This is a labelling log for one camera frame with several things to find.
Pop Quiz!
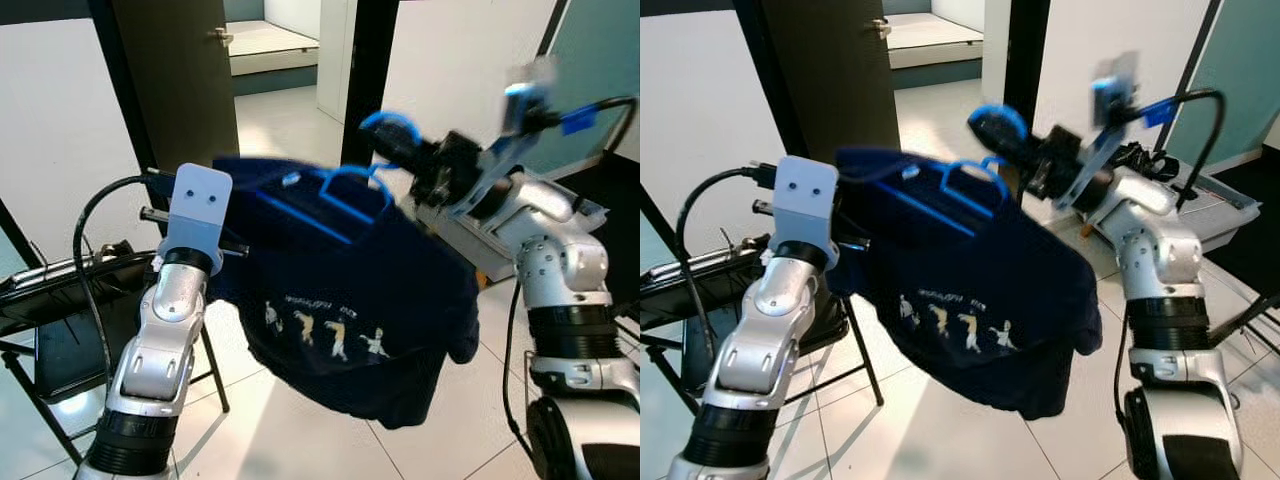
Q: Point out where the navy blue knit t-shirt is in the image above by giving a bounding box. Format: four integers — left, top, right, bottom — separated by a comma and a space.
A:
830, 147, 1104, 421
205, 155, 483, 431

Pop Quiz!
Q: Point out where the white low platform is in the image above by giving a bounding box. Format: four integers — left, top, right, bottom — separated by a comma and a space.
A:
225, 18, 321, 76
885, 10, 986, 69

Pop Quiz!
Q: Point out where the dark brown door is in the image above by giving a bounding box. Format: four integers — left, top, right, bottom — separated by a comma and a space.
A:
760, 0, 901, 161
108, 0, 241, 191

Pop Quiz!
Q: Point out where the black carpet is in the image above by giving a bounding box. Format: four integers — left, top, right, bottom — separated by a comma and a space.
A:
1205, 140, 1280, 301

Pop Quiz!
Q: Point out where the black wall frame post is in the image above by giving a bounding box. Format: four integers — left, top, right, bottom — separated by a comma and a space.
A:
1003, 0, 1051, 111
340, 0, 401, 166

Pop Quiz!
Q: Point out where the blue cable plug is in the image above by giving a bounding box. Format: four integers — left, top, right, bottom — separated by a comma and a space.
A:
1140, 95, 1179, 128
558, 106, 603, 137

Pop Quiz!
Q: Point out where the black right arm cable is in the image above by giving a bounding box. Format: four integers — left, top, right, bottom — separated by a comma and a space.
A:
1130, 88, 1229, 211
545, 93, 641, 161

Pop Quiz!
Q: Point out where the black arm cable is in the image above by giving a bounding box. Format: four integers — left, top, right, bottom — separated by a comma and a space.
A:
1130, 88, 1229, 211
675, 165, 776, 371
72, 172, 166, 401
545, 93, 641, 161

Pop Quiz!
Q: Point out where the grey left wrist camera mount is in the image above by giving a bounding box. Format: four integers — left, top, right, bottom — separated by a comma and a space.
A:
770, 155, 841, 271
160, 163, 234, 276

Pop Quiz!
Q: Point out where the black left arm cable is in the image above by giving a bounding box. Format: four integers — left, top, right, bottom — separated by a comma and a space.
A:
675, 165, 776, 371
72, 172, 166, 401

